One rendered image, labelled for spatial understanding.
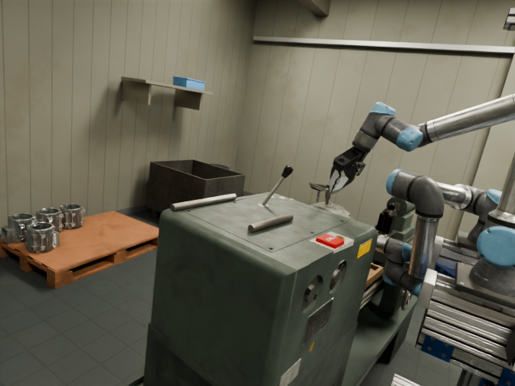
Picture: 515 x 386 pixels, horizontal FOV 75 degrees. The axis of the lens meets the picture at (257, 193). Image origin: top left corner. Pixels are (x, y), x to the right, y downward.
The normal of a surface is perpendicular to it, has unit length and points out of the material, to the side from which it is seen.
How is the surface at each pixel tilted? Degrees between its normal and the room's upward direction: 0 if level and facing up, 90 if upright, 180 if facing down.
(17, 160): 90
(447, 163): 90
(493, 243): 97
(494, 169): 90
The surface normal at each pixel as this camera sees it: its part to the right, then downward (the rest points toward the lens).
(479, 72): -0.51, 0.14
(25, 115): 0.85, 0.26
